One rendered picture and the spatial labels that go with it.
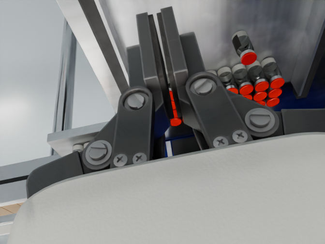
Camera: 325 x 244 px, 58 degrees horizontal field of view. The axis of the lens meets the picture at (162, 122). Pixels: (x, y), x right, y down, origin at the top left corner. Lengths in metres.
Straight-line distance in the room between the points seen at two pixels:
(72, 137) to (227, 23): 0.34
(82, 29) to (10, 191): 0.44
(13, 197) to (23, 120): 1.39
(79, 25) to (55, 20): 1.10
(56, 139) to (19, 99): 1.34
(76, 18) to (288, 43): 0.30
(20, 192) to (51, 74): 1.09
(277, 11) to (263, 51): 0.07
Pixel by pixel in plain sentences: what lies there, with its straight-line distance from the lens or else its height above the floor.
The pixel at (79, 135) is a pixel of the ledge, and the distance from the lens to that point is 0.58.
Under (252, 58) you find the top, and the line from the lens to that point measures 0.40.
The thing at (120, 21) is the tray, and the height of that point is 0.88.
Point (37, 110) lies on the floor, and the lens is 1.98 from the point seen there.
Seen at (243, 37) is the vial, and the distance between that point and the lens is 0.41.
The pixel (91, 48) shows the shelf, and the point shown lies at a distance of 0.41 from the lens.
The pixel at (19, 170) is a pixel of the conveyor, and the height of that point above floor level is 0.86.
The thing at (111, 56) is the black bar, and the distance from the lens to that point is 0.39.
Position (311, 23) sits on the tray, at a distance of 0.46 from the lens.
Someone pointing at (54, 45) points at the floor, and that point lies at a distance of 1.58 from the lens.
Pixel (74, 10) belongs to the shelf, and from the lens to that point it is 0.38.
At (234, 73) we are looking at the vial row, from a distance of 0.46.
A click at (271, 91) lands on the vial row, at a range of 0.47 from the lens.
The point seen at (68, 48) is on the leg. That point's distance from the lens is 1.01.
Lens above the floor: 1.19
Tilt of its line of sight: 35 degrees down
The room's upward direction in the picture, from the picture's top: 171 degrees clockwise
